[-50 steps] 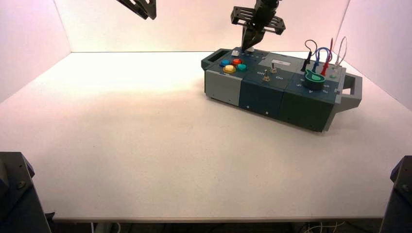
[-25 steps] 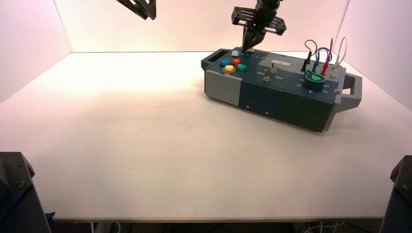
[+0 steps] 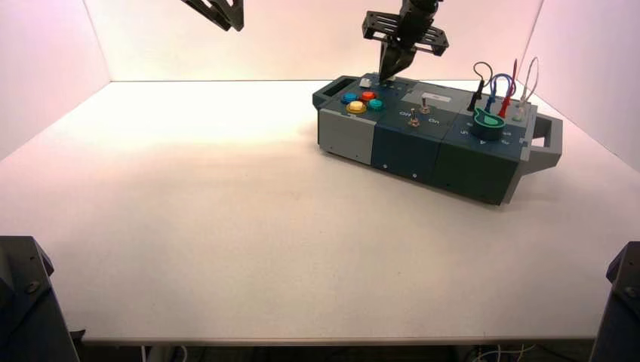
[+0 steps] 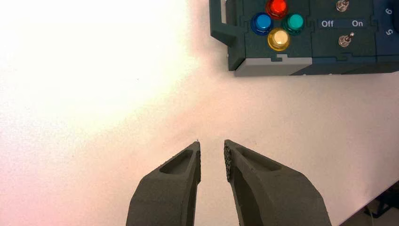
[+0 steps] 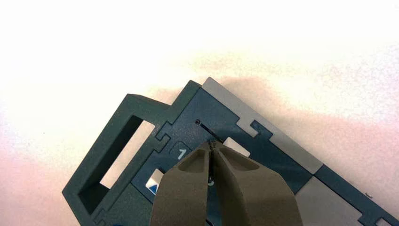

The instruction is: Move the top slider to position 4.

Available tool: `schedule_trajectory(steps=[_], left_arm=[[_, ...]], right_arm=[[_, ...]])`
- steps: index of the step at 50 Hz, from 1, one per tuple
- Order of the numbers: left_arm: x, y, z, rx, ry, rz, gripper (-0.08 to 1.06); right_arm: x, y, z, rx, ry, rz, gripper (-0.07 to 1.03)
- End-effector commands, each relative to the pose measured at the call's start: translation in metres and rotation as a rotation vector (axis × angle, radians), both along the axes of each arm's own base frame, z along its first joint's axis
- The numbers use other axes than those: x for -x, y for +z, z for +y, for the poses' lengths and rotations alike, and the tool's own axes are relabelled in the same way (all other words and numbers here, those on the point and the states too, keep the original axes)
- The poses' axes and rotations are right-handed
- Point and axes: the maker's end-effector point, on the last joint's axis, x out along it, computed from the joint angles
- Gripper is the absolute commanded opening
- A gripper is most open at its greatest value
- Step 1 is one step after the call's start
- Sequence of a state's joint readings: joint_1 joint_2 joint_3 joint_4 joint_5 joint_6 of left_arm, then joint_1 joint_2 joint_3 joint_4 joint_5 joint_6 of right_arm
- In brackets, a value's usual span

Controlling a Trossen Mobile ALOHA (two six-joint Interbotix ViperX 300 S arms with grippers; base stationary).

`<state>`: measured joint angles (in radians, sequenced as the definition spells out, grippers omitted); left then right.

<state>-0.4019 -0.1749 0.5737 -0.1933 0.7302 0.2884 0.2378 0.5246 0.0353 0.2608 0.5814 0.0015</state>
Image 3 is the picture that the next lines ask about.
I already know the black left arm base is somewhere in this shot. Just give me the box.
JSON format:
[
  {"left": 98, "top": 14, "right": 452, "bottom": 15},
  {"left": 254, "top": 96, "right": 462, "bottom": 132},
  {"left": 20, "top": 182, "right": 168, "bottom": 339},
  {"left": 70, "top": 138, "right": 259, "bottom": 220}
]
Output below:
[{"left": 0, "top": 235, "right": 85, "bottom": 362}]

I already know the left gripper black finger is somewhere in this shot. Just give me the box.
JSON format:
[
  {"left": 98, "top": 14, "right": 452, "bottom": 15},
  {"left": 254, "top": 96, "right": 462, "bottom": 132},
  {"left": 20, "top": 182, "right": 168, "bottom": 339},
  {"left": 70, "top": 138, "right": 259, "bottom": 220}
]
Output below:
[
  {"left": 180, "top": 0, "right": 233, "bottom": 32},
  {"left": 225, "top": 0, "right": 245, "bottom": 32}
]

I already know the white jumper cable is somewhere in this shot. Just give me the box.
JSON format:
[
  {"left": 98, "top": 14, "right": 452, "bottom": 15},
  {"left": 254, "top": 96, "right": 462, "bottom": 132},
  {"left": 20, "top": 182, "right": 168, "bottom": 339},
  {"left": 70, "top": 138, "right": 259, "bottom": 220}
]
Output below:
[{"left": 512, "top": 56, "right": 540, "bottom": 122}]

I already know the blue grey control box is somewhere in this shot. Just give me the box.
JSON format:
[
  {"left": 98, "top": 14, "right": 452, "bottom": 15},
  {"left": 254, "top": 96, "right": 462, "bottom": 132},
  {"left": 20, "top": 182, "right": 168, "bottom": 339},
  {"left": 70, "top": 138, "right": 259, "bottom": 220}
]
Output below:
[{"left": 312, "top": 73, "right": 565, "bottom": 207}]

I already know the black jumper cable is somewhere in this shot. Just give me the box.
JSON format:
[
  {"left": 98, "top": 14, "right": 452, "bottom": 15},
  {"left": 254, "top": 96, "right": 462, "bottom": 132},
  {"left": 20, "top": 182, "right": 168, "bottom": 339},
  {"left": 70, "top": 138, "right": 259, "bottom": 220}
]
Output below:
[{"left": 467, "top": 62, "right": 495, "bottom": 113}]

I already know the white cable under table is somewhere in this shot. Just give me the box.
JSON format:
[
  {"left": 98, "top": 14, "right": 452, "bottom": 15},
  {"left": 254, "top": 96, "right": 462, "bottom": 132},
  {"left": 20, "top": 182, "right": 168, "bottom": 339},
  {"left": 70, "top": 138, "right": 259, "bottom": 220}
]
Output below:
[{"left": 469, "top": 343, "right": 536, "bottom": 362}]

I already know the green rotary dial knob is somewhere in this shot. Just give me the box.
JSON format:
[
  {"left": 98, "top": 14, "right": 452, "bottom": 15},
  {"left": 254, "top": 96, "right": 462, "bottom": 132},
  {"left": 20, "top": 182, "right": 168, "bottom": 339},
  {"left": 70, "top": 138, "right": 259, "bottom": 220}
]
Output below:
[{"left": 472, "top": 106, "right": 506, "bottom": 141}]

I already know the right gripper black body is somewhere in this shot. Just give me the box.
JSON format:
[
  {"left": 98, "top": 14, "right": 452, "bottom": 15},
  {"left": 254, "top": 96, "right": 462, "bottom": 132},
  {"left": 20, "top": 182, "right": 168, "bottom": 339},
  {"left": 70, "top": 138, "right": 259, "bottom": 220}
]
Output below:
[{"left": 362, "top": 5, "right": 450, "bottom": 57}]

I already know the red jumper cable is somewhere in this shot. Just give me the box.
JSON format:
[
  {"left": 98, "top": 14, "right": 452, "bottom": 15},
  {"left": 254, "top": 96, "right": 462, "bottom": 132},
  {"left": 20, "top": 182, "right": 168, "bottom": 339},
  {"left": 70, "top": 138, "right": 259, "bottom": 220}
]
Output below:
[{"left": 497, "top": 58, "right": 519, "bottom": 119}]

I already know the blue jumper cable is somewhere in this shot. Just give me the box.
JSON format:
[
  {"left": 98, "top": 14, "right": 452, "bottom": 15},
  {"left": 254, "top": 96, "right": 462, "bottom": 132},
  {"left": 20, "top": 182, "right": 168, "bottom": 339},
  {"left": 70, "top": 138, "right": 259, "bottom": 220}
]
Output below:
[{"left": 485, "top": 73, "right": 516, "bottom": 115}]

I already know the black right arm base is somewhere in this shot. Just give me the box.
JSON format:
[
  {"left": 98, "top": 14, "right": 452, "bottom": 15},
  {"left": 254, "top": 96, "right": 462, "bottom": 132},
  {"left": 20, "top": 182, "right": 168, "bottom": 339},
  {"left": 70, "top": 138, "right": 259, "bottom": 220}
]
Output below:
[{"left": 589, "top": 241, "right": 640, "bottom": 362}]

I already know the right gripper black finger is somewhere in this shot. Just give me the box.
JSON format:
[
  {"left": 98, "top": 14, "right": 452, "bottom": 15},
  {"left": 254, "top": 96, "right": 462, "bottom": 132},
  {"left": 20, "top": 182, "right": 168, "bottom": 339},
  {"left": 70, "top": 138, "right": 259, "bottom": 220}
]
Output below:
[
  {"left": 387, "top": 45, "right": 417, "bottom": 84},
  {"left": 378, "top": 41, "right": 401, "bottom": 84}
]

